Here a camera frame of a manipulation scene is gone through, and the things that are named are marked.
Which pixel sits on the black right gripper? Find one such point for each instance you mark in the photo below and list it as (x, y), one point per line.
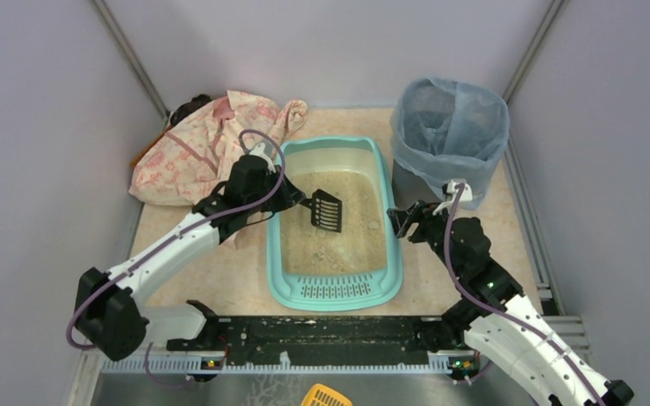
(410, 218)

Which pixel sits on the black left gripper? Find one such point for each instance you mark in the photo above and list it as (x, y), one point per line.
(287, 192)

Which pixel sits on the black slotted litter scoop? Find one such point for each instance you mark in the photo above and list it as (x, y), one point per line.
(326, 211)

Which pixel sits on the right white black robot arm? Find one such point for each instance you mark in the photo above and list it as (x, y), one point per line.
(496, 319)

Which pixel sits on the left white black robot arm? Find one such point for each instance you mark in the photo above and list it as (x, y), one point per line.
(110, 306)

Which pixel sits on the beige cat litter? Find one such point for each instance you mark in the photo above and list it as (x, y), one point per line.
(359, 247)

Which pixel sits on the teal plastic litter box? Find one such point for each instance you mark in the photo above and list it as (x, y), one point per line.
(343, 292)

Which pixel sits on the grey ribbed trash bin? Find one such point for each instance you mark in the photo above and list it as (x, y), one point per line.
(416, 181)

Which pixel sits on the cream pink printed cloth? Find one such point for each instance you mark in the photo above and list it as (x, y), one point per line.
(197, 153)

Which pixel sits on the dark object behind cloth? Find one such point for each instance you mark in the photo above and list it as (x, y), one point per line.
(186, 109)

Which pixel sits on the yellow slotted scoop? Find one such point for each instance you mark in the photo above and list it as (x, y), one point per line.
(322, 395)

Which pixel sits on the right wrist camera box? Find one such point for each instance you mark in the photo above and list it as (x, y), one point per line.
(455, 191)

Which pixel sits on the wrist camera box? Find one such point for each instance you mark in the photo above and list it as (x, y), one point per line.
(455, 191)
(264, 151)

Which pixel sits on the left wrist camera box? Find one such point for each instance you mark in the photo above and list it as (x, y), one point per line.
(264, 151)

